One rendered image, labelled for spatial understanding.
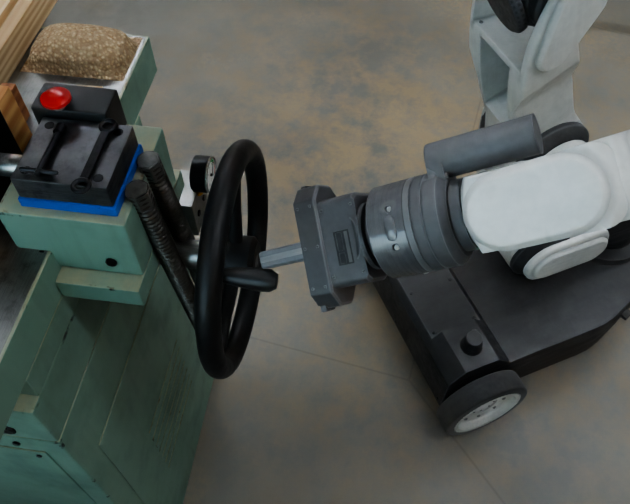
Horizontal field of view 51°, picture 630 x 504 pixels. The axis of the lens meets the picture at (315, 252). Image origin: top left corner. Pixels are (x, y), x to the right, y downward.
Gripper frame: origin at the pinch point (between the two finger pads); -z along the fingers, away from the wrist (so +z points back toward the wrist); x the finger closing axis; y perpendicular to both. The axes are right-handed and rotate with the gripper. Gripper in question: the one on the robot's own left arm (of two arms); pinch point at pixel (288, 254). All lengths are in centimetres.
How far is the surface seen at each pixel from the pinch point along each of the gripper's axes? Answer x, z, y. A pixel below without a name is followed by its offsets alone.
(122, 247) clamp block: 4.0, -14.5, 8.1
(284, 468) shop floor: -42, -50, -65
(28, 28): 38, -35, -3
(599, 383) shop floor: -39, 11, -112
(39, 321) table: -1.7, -24.6, 11.4
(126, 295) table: -0.7, -18.0, 5.2
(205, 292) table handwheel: -2.2, -7.4, 5.1
